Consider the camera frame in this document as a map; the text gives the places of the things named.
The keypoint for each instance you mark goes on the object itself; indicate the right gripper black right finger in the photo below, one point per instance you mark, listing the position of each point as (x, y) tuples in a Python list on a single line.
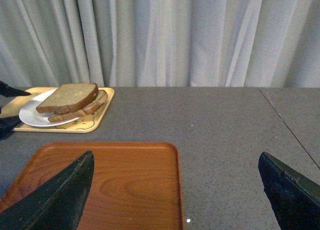
[(294, 198)]

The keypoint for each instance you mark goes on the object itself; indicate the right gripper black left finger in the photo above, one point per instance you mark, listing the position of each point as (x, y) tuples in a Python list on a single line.
[(57, 204)]

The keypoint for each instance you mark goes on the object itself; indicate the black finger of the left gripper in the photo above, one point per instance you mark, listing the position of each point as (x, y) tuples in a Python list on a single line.
[(7, 124), (7, 91)]

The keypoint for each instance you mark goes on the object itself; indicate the white round plate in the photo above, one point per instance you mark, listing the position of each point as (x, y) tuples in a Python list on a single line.
[(28, 114)]

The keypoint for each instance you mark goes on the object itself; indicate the cream bear print tray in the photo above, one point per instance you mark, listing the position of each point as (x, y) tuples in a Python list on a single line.
[(84, 124)]

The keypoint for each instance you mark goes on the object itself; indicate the brown wooden tray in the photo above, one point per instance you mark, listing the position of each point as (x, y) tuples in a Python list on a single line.
[(135, 186)]

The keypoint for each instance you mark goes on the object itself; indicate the grey pleated curtain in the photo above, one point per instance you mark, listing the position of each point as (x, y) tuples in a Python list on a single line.
[(211, 43)]

